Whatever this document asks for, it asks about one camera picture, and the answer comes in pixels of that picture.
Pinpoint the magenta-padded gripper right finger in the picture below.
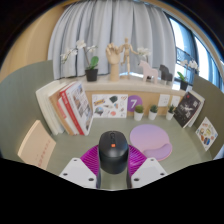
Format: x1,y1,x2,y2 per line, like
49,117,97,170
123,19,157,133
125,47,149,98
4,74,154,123
125,144,168,189

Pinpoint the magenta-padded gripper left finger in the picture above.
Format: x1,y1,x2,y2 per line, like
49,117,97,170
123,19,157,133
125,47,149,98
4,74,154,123
59,144,102,190

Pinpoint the black computer mouse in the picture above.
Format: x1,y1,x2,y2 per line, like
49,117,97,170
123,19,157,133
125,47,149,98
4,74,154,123
98,130,130,175

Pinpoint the purple mouse pad with wrist rest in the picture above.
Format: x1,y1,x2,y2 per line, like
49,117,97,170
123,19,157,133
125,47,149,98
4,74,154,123
129,124,174,162

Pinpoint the beige book with red lettering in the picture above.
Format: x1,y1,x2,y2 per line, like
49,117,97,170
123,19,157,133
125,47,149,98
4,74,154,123
17,119,57,170

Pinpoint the thin red and white book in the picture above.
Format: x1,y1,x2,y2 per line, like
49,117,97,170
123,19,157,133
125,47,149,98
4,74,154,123
55,96,79,135

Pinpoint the small spiky succulent in white pot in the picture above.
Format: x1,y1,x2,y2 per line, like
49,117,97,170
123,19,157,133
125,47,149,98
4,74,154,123
165,104,176,121

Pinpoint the tan book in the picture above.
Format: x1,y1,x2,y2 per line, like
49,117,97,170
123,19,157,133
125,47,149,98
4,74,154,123
49,88,76,136

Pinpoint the red-spined book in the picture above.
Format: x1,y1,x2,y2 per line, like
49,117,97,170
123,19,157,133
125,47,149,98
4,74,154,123
59,81,86,136

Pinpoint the round purple number sticker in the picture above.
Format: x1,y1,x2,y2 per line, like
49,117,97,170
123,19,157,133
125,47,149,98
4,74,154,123
127,94,143,113

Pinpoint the colourful sticker sheet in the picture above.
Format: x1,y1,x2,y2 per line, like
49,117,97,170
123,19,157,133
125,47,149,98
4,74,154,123
195,116,219,152

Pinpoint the thick white book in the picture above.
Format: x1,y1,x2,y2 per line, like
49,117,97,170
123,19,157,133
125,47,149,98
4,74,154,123
35,81,68,136

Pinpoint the white sticker sheet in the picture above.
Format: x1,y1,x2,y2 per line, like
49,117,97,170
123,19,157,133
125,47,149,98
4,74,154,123
91,93,129,119

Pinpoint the black-covered book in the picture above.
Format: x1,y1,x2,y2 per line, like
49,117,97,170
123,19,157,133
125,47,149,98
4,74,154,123
173,90,206,129

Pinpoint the light wooden desk ledge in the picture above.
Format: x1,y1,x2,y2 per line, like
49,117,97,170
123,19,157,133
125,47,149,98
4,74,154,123
78,74,188,101

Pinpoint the black horse figurine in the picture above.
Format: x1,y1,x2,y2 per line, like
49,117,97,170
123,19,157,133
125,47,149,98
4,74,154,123
158,64,174,83

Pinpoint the pink horse figurine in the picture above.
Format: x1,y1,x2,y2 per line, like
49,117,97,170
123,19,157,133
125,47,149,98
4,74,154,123
138,59,159,84

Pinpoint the wooden hand model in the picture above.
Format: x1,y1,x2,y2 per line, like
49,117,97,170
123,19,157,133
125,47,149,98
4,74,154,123
105,42,122,82

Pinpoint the wooden mannequin figure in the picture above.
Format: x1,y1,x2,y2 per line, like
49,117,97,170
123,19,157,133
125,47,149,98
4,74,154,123
118,37,138,80

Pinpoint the large glass window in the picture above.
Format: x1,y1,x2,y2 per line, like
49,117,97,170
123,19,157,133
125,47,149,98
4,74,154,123
166,16,224,91

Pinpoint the grey-white curtain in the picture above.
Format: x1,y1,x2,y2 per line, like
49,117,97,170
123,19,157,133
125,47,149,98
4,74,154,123
47,0,177,80

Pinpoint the white wall socket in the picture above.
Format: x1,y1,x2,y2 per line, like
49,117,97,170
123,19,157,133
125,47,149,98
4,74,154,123
170,95,181,108
157,93,171,108

